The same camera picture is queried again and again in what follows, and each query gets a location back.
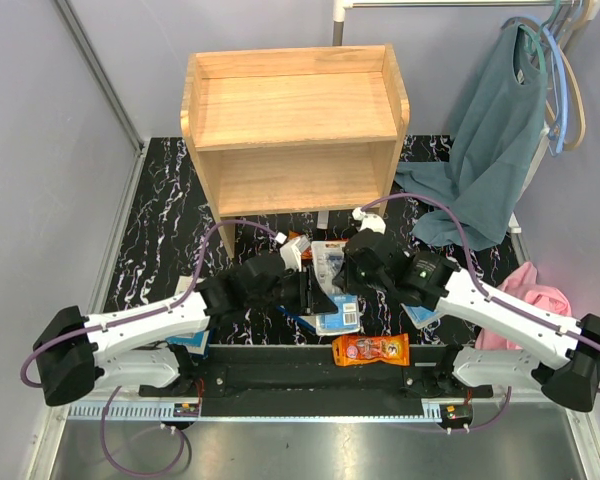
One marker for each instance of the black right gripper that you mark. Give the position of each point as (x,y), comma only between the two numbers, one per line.
(345,279)

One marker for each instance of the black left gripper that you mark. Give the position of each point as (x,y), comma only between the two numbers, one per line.
(320,304)

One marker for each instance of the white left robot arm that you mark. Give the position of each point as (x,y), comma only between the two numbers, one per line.
(78,353)

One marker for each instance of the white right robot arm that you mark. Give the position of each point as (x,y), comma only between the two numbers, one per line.
(556,355)

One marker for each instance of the wooden two-tier shelf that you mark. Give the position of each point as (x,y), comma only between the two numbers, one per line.
(293,130)

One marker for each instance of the white Harry's razor box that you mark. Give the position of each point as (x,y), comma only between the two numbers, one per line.
(309,322)

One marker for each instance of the orange razor pack upper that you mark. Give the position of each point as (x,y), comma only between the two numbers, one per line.
(317,249)

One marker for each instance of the orange razor pack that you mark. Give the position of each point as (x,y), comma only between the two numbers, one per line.
(356,350)
(317,249)

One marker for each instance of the small white bottle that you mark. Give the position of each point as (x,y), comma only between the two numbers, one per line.
(322,220)

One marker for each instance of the orange razor pack lower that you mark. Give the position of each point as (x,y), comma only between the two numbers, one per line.
(356,350)

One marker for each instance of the teal blue t-shirt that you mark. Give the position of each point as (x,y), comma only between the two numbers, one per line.
(495,128)

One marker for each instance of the blue Harry's razor box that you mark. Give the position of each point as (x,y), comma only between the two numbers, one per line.
(197,344)

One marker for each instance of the pink cloth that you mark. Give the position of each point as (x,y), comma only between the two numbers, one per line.
(522,284)

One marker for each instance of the blue plastic hanger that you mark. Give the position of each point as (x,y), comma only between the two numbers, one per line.
(556,119)

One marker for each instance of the metal clothes rack bar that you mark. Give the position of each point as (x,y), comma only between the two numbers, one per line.
(340,8)

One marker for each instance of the green plastic hanger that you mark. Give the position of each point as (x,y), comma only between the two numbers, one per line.
(536,31)

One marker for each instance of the beige wooden hanger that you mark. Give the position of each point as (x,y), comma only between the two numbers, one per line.
(568,31)

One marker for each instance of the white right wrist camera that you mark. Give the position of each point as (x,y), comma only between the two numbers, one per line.
(368,221)

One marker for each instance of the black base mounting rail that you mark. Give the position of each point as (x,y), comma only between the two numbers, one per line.
(282,382)

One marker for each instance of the aluminium corner frame profile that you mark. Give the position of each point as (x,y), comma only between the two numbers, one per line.
(80,37)

